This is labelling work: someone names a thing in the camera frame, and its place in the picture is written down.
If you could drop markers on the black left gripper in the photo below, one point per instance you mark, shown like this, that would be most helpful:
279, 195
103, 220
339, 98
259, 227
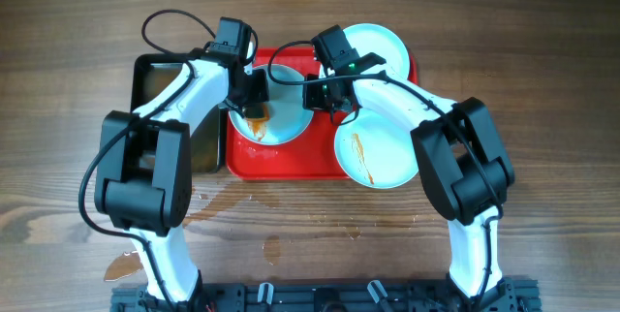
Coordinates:
258, 95

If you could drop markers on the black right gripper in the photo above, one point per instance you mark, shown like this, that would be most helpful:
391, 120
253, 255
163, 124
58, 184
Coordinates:
310, 99

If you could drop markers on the orange green sponge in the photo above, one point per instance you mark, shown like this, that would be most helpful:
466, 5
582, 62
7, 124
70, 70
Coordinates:
256, 113

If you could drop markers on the white plate with sauce smear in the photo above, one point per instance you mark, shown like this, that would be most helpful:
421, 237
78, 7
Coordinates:
374, 152

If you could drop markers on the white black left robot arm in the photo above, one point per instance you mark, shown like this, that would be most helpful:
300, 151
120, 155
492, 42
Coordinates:
143, 170

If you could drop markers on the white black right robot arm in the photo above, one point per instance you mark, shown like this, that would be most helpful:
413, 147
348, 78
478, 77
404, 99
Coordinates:
464, 168

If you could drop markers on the red plastic tray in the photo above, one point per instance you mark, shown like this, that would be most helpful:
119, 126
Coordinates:
309, 156

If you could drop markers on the black water tray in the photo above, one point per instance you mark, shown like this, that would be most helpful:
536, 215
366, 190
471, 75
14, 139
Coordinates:
152, 74

